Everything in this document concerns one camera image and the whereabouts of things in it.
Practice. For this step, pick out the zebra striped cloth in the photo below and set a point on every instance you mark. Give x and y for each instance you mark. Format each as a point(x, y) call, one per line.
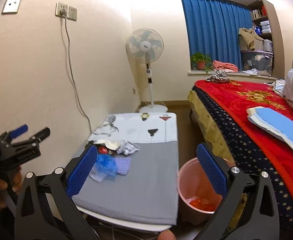
point(219, 76)

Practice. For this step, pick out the blue plastic bag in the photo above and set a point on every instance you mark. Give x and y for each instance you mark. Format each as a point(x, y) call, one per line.
point(106, 164)

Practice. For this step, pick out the white paper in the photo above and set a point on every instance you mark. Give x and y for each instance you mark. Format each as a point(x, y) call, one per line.
point(127, 148)

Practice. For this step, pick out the white folding table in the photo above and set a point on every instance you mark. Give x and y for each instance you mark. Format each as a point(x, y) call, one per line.
point(126, 224)

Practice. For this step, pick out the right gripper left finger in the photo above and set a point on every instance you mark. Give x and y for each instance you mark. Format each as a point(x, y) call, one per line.
point(45, 209)

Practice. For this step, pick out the pink folded cloth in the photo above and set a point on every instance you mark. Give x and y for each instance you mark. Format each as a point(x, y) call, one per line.
point(227, 67)

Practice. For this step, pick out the tan jacket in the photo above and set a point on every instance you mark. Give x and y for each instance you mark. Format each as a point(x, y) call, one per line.
point(249, 40)

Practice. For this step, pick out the grey table cloth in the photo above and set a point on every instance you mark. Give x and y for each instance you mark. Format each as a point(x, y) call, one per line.
point(148, 193)

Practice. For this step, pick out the clear plastic bag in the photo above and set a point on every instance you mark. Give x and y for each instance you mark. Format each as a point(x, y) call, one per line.
point(97, 175)

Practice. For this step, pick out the blue curtain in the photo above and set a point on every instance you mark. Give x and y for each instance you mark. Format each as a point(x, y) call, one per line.
point(213, 28)

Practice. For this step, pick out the wooden bookshelf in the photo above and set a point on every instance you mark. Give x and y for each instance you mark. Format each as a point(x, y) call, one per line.
point(264, 16)

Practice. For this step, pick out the light blue folded sheet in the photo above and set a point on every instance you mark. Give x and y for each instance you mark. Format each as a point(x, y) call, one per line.
point(273, 123)

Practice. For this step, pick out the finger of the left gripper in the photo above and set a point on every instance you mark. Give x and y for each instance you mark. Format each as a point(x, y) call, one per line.
point(35, 139)
point(18, 131)

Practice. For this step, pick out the pink trash bin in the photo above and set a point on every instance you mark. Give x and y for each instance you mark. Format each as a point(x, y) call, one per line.
point(193, 181)

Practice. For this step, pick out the person right hand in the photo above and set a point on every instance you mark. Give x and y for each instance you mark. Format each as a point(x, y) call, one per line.
point(166, 235)

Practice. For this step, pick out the white wall plate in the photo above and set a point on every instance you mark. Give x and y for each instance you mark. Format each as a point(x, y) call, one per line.
point(11, 7)

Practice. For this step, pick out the grey storage bin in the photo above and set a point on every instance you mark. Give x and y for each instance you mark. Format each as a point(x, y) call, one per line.
point(257, 59)

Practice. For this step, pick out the wall power socket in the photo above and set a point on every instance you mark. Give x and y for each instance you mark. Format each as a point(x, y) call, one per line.
point(62, 10)

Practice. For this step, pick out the white standing fan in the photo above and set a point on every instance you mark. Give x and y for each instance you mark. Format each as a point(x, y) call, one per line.
point(145, 46)

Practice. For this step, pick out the cream plastic wrapper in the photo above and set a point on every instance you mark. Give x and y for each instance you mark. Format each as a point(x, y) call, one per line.
point(108, 144)

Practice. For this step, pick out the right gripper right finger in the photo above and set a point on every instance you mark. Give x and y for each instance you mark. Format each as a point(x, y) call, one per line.
point(260, 216)

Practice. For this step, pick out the red patterned bed blanket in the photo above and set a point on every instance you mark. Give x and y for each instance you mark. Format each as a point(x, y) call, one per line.
point(252, 149)

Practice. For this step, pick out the black red snack wrapper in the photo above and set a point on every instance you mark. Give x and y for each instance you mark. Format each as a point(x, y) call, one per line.
point(104, 150)

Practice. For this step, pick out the potted green plant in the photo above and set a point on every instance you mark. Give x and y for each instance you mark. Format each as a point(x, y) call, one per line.
point(201, 61)

